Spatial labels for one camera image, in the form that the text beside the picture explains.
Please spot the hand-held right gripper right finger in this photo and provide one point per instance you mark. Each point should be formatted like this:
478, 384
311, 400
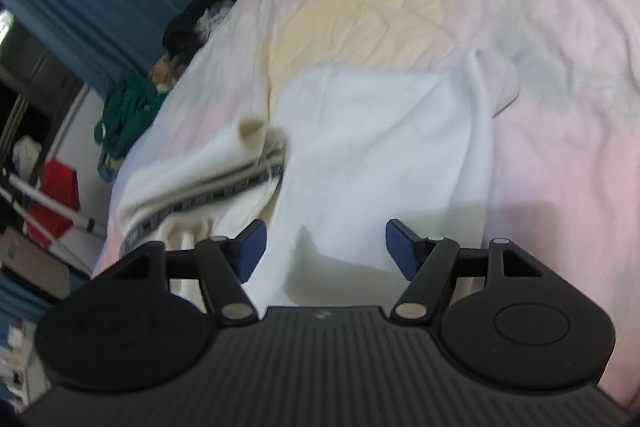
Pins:
402, 249

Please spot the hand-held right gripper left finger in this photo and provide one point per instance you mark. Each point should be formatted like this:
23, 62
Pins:
251, 249

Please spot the green garment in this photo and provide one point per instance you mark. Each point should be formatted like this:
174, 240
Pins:
125, 117

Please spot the tan plush toy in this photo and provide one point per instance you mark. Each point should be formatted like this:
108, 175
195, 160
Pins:
165, 69

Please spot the red garment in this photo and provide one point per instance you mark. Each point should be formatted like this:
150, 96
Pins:
60, 187

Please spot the black garment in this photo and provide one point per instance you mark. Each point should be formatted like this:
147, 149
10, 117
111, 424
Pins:
182, 27

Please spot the white patterned cloth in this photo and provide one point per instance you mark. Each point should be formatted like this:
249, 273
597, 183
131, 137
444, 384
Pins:
210, 19

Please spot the pale hanging cloth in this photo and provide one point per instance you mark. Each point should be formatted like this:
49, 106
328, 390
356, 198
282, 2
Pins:
27, 157

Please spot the pastel patterned blanket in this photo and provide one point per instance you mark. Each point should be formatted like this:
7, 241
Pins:
550, 57

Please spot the dark framed window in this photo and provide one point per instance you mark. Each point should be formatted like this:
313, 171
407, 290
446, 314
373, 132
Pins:
25, 72

